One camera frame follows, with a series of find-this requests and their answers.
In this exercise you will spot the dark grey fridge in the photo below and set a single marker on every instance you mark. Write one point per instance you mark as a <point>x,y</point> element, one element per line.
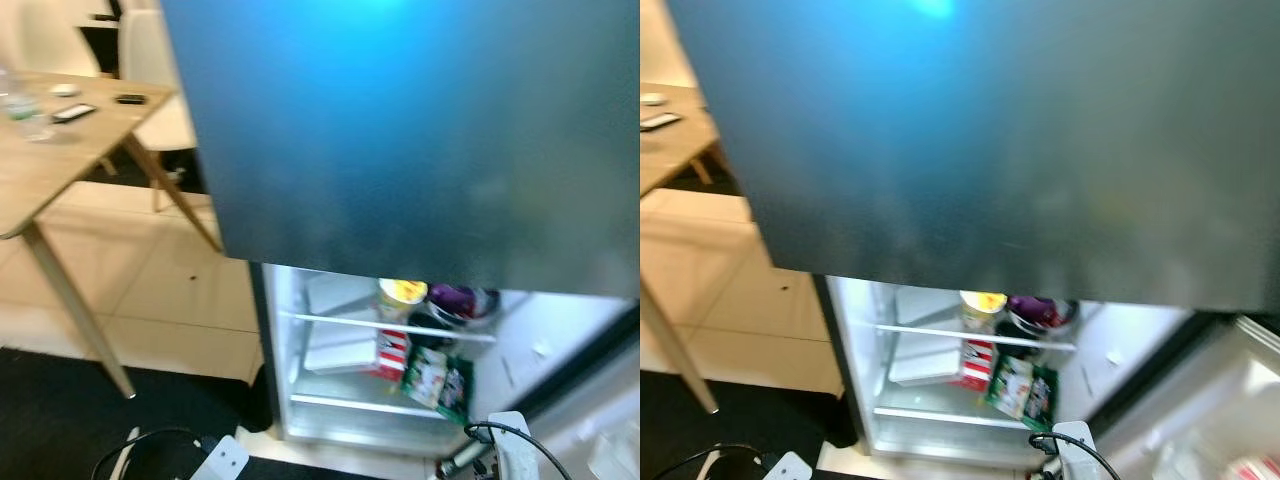
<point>1000,150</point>
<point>400,150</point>

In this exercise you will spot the glass fridge shelf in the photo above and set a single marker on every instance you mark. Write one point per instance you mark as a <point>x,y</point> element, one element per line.
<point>340,402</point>
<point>920,331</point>
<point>330,319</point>
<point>930,414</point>

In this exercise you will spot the wooden table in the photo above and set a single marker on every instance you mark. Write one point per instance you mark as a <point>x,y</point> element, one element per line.
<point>60,160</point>
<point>670,150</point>

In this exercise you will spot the white computer mouse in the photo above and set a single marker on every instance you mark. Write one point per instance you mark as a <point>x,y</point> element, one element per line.
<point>652,98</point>
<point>65,90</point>

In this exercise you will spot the purple bowl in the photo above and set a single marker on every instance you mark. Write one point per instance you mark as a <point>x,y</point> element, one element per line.
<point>1040,312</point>
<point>460,300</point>

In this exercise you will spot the black foam floor mat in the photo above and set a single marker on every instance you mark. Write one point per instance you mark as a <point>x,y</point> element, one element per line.
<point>700,440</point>
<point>60,430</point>

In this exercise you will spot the yellow noodle cup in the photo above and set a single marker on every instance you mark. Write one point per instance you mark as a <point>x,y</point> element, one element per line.
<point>983,302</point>
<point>402,292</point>

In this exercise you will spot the red white food box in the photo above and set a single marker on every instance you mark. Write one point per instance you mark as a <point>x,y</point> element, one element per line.
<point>392,355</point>
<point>975,365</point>

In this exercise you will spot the white plastic storage box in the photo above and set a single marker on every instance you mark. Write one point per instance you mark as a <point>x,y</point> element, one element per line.
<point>340,355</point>

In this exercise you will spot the small black device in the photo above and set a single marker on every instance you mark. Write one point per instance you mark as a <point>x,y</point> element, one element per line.
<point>130,98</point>

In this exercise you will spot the clear plastic water bottle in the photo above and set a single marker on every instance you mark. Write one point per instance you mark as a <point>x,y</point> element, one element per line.
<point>25,115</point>

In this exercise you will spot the red white packet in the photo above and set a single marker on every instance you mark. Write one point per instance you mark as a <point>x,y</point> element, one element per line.
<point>1255,470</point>

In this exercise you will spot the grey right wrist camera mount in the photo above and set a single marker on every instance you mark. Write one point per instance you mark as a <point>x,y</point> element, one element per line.
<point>1078,455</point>
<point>515,450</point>

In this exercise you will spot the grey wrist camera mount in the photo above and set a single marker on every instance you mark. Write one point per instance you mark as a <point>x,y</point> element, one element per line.
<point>515,450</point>
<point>222,458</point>
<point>790,468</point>
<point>1078,455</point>

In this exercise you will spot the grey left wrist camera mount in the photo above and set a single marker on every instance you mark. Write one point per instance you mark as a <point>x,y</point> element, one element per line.
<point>790,468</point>
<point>222,458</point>

